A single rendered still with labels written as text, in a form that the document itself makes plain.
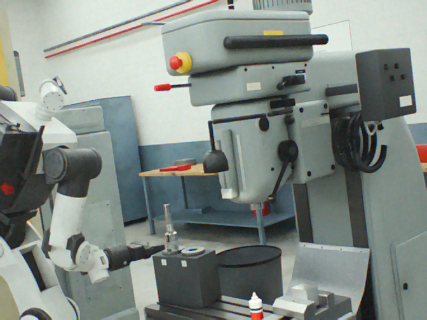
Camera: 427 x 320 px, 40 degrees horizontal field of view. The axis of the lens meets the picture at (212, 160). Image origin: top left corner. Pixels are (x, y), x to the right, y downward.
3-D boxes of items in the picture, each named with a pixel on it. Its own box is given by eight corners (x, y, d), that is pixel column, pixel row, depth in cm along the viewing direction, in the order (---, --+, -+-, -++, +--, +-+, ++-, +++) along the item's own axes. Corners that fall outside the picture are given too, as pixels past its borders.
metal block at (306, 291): (308, 310, 176) (306, 290, 176) (293, 306, 181) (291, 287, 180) (319, 304, 180) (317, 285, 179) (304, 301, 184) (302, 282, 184)
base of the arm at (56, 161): (62, 190, 165) (67, 150, 164) (32, 181, 172) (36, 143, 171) (100, 187, 178) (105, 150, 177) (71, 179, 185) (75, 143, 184)
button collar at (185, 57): (188, 71, 167) (185, 50, 166) (175, 74, 171) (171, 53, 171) (193, 71, 168) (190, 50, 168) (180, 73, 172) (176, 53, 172)
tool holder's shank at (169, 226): (168, 232, 228) (163, 204, 227) (175, 231, 227) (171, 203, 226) (165, 234, 225) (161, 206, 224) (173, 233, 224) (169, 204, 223)
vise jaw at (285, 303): (304, 320, 170) (302, 307, 170) (272, 313, 180) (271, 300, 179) (317, 313, 174) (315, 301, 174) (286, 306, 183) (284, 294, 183)
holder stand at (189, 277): (203, 308, 214) (195, 254, 212) (158, 303, 227) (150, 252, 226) (222, 297, 223) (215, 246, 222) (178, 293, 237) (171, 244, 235)
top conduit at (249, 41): (232, 47, 160) (230, 35, 159) (222, 50, 163) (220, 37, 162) (330, 44, 190) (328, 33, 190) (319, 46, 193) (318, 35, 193)
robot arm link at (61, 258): (92, 276, 195) (67, 273, 176) (65, 267, 197) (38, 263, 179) (102, 245, 196) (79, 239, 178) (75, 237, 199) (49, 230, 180)
